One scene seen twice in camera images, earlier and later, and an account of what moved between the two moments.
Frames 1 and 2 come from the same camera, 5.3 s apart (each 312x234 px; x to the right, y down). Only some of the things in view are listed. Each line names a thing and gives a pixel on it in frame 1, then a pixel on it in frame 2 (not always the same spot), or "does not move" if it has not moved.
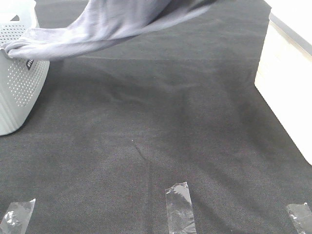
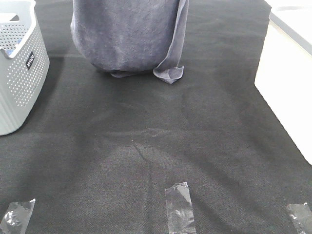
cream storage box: [284, 73] does not move
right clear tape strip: [302, 215] does not move
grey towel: [101, 23] -> [124, 37]
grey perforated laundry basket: [21, 81] does not move
